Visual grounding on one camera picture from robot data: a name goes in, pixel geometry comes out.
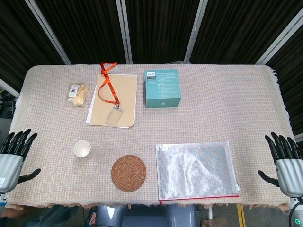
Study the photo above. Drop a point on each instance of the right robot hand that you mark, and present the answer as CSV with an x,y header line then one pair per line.
x,y
290,175

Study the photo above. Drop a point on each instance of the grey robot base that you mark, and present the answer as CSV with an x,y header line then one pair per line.
x,y
146,216

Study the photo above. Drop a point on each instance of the round woven brown coaster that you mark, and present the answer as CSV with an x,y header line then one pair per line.
x,y
129,172

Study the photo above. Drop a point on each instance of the clear badge holder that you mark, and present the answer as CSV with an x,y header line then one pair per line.
x,y
114,116

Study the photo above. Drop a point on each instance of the white paper cup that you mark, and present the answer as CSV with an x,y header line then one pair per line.
x,y
82,149

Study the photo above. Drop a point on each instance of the clear mesh zipper pouch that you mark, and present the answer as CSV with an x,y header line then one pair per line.
x,y
196,170

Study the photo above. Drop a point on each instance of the beige woven tablecloth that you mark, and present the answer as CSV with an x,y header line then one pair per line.
x,y
213,118

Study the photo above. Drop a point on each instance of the teal Philips product box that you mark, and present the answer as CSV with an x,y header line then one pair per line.
x,y
163,88

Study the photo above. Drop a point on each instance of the tan paper folder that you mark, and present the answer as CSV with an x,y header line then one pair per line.
x,y
114,101

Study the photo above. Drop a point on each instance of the grey partition frame post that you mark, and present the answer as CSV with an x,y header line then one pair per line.
x,y
48,32
279,40
125,32
195,30

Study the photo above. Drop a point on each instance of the white sheet of paper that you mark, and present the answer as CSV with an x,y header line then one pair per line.
x,y
89,111

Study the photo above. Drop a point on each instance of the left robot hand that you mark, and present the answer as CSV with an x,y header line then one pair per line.
x,y
9,163

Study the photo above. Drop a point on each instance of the clear bag of snacks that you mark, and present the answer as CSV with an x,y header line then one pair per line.
x,y
77,94

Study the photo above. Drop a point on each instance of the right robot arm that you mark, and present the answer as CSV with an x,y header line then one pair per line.
x,y
296,210

